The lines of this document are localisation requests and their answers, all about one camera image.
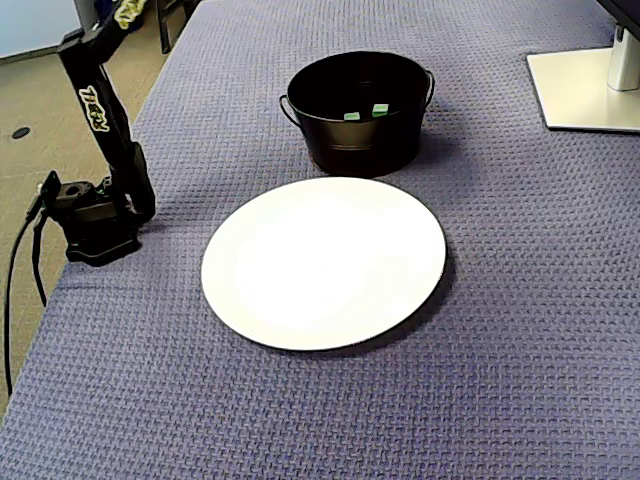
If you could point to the blue bin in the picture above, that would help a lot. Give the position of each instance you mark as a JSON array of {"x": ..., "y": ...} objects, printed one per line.
[{"x": 102, "y": 10}]

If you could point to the black monitor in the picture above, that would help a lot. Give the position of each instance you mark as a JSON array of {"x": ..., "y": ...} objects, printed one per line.
[{"x": 627, "y": 7}]

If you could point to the black robot arm with stickers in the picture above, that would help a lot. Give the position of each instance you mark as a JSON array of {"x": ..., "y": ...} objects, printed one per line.
[{"x": 117, "y": 150}]

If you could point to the silver monitor stand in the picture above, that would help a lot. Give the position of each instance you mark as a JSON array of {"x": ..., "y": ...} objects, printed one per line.
[{"x": 575, "y": 90}]

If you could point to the blue woven table cloth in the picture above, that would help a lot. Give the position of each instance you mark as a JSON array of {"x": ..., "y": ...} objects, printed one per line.
[{"x": 500, "y": 300}]

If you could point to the black round floor cover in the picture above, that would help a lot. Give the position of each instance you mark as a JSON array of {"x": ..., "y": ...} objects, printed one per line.
[{"x": 21, "y": 133}]

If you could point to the black furniture leg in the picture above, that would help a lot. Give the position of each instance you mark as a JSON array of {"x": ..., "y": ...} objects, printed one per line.
[{"x": 164, "y": 35}]

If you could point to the small green cube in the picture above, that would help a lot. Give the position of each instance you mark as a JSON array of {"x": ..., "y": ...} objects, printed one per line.
[
  {"x": 352, "y": 116},
  {"x": 380, "y": 109}
]

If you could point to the black metal bucket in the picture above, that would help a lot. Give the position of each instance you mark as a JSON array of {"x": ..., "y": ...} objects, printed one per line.
[{"x": 370, "y": 145}]

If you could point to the white round plate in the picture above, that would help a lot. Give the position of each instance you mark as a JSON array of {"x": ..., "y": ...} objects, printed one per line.
[{"x": 260, "y": 320}]

